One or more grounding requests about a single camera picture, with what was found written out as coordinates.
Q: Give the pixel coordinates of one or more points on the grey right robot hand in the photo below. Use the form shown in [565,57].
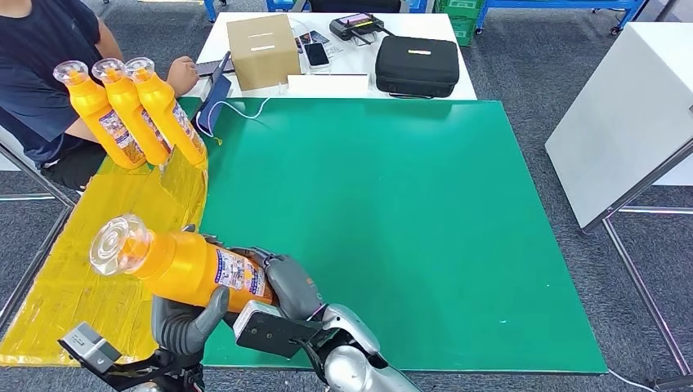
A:
[295,287]

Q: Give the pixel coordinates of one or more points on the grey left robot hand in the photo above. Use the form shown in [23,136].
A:
[178,330]

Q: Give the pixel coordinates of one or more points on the black zip case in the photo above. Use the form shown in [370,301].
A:
[418,66]

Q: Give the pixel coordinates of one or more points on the orange detergent bottle clear cap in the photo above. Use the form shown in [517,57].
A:
[184,268]
[162,105]
[92,108]
[127,105]

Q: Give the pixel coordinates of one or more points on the white desk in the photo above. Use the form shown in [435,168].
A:
[422,26]

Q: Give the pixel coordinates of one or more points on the yellow taped cardboard sheet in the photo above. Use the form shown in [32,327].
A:
[108,216]

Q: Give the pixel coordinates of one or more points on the tablet in blue cover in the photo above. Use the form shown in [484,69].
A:
[215,102]

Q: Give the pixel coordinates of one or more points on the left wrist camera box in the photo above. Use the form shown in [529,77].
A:
[89,349]

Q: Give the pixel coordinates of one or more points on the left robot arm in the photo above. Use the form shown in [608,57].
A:
[173,379]

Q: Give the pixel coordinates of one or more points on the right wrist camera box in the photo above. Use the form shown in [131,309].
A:
[270,333]

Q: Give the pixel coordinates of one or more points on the green plastic crates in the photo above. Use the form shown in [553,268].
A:
[463,23]

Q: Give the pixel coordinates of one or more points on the black smartphone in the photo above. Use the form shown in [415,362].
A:
[316,55]

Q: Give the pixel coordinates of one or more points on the grey metal frame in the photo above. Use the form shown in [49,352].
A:
[21,196]

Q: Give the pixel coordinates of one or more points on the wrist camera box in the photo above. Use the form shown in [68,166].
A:
[270,333]
[89,349]

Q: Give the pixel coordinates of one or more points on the brown cardboard box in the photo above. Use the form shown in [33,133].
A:
[263,53]

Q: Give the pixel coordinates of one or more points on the black remote controller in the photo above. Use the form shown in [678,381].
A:
[353,26]

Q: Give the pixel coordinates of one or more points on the person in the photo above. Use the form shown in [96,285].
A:
[32,70]

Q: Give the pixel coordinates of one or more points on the dark phone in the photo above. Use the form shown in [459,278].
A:
[208,67]

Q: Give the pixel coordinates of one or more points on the patterned phone case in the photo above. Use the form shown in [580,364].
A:
[318,37]

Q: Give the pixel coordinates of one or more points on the person's left hand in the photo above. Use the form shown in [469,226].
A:
[183,77]

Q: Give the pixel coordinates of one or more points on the green table mat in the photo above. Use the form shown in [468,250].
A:
[379,178]

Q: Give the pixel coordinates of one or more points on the white side table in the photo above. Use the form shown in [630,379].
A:
[622,124]

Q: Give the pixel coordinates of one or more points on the person's right forearm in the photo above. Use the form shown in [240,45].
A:
[84,131]

